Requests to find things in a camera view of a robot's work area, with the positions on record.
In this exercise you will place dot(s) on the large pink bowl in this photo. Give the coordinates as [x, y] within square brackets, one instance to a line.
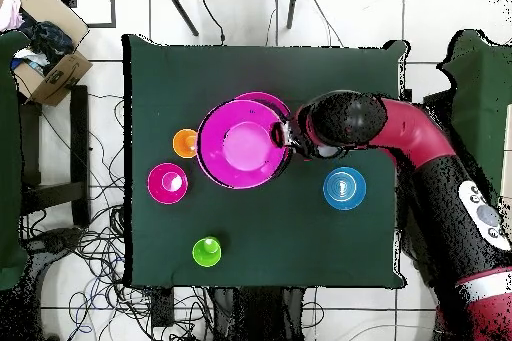
[240, 145]
[264, 98]

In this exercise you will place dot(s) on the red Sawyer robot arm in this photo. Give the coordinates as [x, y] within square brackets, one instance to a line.
[416, 133]

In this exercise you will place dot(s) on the blue bowl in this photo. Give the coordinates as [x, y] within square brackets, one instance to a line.
[344, 189]

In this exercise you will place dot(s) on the dark green tablecloth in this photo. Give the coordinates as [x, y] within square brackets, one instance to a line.
[240, 65]

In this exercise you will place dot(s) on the orange cup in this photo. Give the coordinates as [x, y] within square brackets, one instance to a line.
[184, 144]

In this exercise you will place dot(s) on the small magenta bowl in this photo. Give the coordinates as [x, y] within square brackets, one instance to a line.
[167, 183]

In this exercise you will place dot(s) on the light green cup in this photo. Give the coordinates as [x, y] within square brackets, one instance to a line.
[206, 252]

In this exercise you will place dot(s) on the green cloth covered table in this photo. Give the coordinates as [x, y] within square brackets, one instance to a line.
[480, 69]
[10, 157]

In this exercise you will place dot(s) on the black power box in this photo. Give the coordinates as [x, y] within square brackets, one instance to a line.
[162, 307]

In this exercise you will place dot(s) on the cardboard box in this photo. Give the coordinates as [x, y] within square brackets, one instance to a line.
[60, 77]

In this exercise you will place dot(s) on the dark grey chair base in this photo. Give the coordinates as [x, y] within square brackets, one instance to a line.
[56, 239]

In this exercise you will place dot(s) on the dark blue clothing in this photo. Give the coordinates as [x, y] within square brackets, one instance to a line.
[48, 41]

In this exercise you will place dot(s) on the pink cloth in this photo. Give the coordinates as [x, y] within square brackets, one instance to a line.
[10, 13]

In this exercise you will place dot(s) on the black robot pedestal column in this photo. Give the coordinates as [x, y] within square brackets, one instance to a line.
[260, 317]

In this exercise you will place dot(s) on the black stool frame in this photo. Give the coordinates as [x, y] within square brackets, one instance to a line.
[80, 137]

